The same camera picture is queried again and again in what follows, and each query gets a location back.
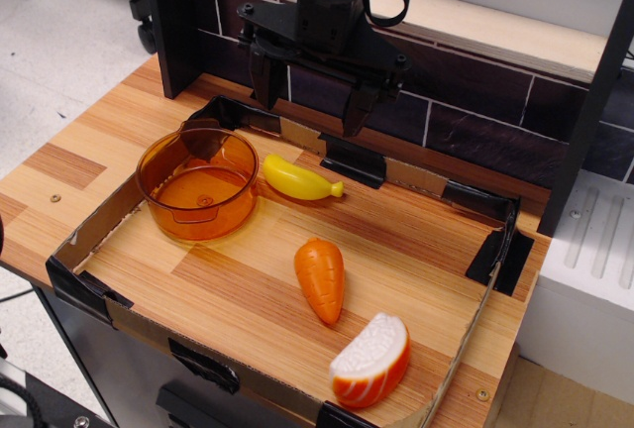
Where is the black caster wheel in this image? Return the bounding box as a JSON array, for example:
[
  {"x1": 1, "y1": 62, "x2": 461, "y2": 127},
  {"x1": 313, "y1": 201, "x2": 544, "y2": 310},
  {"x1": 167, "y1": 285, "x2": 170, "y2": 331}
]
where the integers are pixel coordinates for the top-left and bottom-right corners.
[{"x1": 129, "y1": 0, "x2": 157, "y2": 54}]

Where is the salmon sushi toy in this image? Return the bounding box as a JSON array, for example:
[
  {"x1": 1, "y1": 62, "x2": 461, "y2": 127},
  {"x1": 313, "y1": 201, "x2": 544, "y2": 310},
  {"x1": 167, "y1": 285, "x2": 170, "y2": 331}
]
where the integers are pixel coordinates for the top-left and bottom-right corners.
[{"x1": 329, "y1": 313, "x2": 411, "y2": 408}]

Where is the yellow plastic banana toy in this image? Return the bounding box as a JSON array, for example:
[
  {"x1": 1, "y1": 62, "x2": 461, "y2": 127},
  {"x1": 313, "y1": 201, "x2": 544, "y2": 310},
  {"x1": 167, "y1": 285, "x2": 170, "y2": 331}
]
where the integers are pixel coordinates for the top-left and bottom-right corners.
[{"x1": 262, "y1": 154, "x2": 344, "y2": 200}]

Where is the orange transparent plastic pot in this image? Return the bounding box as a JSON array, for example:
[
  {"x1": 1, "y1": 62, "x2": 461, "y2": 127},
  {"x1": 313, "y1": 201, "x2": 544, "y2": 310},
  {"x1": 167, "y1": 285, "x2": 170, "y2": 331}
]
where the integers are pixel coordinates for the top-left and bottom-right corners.
[{"x1": 135, "y1": 119, "x2": 259, "y2": 241}]

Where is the black vertical post right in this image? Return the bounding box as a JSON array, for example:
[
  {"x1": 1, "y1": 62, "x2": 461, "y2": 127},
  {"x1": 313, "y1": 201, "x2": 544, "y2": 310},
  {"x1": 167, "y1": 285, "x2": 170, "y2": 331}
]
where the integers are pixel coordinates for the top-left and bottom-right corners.
[{"x1": 538, "y1": 0, "x2": 633, "y2": 237}]

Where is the orange plastic carrot toy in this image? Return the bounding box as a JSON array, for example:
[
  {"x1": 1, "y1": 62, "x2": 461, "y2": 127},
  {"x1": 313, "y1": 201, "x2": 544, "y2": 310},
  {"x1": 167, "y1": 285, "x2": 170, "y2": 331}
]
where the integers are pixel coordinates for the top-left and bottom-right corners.
[{"x1": 293, "y1": 238, "x2": 345, "y2": 325}]

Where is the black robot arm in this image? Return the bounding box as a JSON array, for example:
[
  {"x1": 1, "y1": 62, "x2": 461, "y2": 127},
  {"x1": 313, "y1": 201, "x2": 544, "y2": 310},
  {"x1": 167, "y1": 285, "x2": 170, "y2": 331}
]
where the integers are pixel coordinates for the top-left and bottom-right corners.
[{"x1": 238, "y1": 0, "x2": 411, "y2": 137}]

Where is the white ribbed sink unit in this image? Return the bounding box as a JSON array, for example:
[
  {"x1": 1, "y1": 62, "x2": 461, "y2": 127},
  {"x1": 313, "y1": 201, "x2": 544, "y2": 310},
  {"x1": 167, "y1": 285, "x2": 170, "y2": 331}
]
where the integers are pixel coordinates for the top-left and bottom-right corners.
[{"x1": 517, "y1": 171, "x2": 633, "y2": 403}]

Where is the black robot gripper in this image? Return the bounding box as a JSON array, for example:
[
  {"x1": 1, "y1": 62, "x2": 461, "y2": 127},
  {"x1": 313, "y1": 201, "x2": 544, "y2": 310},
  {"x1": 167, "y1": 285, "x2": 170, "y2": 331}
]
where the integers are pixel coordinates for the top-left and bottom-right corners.
[{"x1": 238, "y1": 0, "x2": 410, "y2": 137}]

